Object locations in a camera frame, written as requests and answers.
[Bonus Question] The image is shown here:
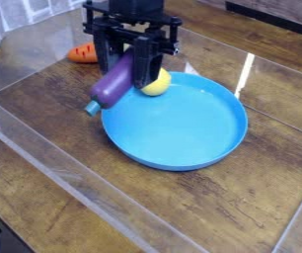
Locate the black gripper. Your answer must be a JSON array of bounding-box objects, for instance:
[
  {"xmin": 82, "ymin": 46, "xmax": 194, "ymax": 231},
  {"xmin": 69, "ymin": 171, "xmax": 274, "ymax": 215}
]
[{"xmin": 82, "ymin": 0, "xmax": 181, "ymax": 89}]

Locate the purple toy eggplant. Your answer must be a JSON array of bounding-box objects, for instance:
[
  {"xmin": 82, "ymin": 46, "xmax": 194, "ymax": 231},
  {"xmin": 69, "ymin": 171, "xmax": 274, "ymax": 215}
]
[{"xmin": 85, "ymin": 47, "xmax": 133, "ymax": 117}]

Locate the blue round tray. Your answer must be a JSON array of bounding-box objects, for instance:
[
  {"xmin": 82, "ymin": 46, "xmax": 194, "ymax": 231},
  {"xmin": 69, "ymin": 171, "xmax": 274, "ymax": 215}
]
[{"xmin": 101, "ymin": 72, "xmax": 248, "ymax": 171}]

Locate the orange toy carrot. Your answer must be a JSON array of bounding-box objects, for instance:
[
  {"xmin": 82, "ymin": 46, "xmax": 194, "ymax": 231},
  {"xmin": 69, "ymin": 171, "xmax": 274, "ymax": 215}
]
[{"xmin": 66, "ymin": 42, "xmax": 97, "ymax": 63}]

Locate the yellow toy lemon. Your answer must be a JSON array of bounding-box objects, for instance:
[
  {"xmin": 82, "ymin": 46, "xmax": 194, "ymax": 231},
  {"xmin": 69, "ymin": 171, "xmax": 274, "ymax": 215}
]
[{"xmin": 141, "ymin": 68, "xmax": 170, "ymax": 96}]

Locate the white grid curtain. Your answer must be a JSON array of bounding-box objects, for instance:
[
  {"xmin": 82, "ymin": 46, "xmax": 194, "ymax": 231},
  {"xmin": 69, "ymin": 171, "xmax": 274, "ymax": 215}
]
[{"xmin": 0, "ymin": 0, "xmax": 85, "ymax": 44}]

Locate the black bar at back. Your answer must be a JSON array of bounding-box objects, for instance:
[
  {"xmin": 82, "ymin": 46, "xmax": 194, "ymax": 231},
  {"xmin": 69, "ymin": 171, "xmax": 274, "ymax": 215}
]
[{"xmin": 225, "ymin": 1, "xmax": 302, "ymax": 35}]

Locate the clear acrylic enclosure wall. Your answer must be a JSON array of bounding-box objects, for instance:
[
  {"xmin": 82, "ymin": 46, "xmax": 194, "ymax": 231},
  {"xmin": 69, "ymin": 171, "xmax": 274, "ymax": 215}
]
[{"xmin": 0, "ymin": 0, "xmax": 302, "ymax": 253}]

